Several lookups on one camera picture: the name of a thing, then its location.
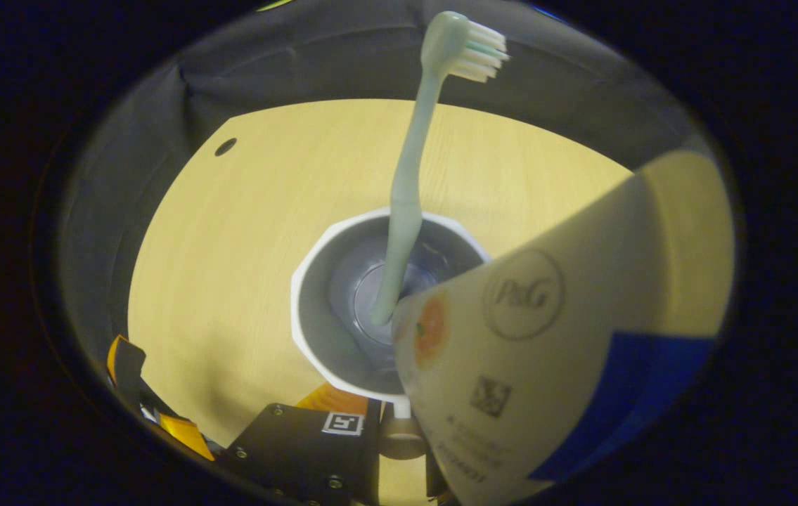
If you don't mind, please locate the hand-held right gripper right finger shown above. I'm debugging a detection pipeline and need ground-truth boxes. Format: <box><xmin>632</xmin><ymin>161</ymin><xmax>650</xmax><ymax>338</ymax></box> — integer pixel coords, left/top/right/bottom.
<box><xmin>425</xmin><ymin>455</ymin><xmax>458</xmax><ymax>505</ymax></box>

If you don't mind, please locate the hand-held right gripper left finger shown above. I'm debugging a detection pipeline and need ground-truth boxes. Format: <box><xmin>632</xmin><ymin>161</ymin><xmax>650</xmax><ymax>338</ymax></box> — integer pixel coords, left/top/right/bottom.
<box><xmin>219</xmin><ymin>383</ymin><xmax>382</xmax><ymax>506</ymax></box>

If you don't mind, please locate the white cup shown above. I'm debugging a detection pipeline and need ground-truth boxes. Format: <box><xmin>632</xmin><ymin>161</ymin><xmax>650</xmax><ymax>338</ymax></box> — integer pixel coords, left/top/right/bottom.
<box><xmin>290</xmin><ymin>207</ymin><xmax>491</xmax><ymax>461</ymax></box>

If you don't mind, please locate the white toothpaste tube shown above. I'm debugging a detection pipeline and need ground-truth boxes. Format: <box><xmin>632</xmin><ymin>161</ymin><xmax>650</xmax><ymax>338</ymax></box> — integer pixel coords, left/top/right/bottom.
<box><xmin>392</xmin><ymin>149</ymin><xmax>735</xmax><ymax>506</ymax></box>

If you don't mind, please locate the pale green toothbrush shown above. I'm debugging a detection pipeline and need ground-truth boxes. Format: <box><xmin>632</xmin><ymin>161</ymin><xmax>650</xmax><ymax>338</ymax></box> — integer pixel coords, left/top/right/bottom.
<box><xmin>371</xmin><ymin>11</ymin><xmax>510</xmax><ymax>326</ymax></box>

